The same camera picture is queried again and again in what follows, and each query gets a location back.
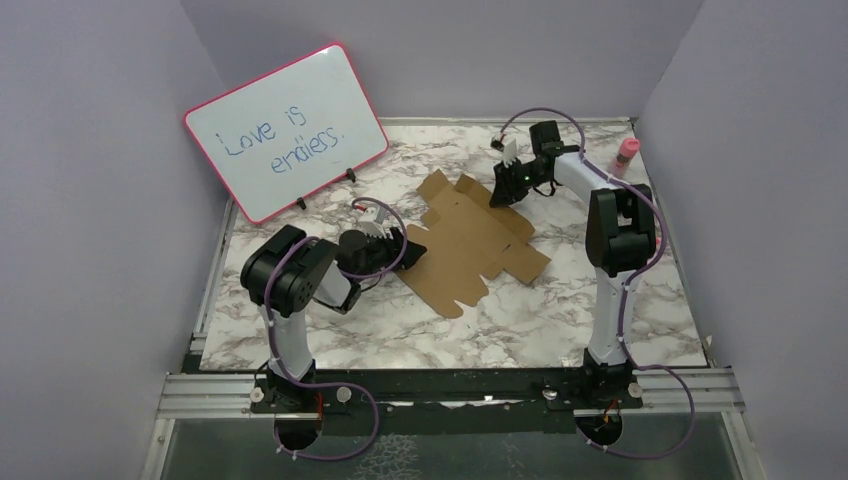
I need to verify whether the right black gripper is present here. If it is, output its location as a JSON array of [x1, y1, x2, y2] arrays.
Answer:
[[488, 156, 548, 207]]

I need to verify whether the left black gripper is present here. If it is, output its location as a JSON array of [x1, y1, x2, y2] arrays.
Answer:
[[355, 224, 427, 282]]

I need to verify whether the brown cardboard box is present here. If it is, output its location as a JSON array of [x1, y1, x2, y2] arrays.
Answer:
[[398, 170, 550, 319]]

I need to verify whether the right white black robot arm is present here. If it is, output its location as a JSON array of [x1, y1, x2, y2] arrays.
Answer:
[[489, 120, 657, 407]]

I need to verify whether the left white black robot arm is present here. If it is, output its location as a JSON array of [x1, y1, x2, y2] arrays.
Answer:
[[240, 225, 427, 411]]

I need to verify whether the pink glitter bottle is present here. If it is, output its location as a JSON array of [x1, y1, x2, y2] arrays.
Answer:
[[607, 138, 641, 179]]

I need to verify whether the pink framed whiteboard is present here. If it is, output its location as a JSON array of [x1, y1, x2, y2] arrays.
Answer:
[[183, 43, 389, 224]]

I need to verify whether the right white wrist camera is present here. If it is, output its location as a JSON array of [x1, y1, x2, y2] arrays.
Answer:
[[501, 137, 518, 168]]

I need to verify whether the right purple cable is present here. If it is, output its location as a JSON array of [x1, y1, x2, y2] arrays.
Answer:
[[491, 107, 697, 461]]

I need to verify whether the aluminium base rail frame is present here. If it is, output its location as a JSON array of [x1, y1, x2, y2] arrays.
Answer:
[[140, 119, 766, 480]]

